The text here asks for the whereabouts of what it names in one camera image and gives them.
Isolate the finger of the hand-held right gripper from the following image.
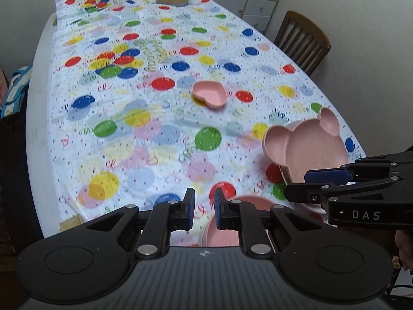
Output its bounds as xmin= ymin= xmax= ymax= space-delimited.
xmin=284 ymin=176 xmax=413 ymax=232
xmin=304 ymin=151 xmax=413 ymax=184

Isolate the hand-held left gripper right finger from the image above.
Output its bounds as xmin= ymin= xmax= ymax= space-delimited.
xmin=214 ymin=187 xmax=325 ymax=261

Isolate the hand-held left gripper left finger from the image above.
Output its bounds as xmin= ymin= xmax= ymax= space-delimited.
xmin=85 ymin=187 xmax=196 ymax=261

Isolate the pink round bowl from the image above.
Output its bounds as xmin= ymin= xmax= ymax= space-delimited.
xmin=201 ymin=195 xmax=284 ymax=247

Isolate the pink bear-shaped plate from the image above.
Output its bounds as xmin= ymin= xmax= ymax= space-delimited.
xmin=262 ymin=107 xmax=350 ymax=184

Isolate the balloon print tablecloth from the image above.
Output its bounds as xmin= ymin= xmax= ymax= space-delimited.
xmin=42 ymin=0 xmax=368 ymax=249

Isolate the pink heart-shaped dish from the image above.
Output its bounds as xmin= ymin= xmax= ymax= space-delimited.
xmin=192 ymin=81 xmax=229 ymax=109

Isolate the tan cardboard piece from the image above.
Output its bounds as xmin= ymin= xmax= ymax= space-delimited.
xmin=59 ymin=215 xmax=85 ymax=233

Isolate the dark wooden chair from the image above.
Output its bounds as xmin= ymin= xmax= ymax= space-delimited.
xmin=274 ymin=10 xmax=331 ymax=77

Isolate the white drawer cabinet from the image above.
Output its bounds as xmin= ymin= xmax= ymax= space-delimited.
xmin=210 ymin=0 xmax=280 ymax=34

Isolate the blue striped cloth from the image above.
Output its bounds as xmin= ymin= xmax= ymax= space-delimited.
xmin=0 ymin=65 xmax=33 ymax=119

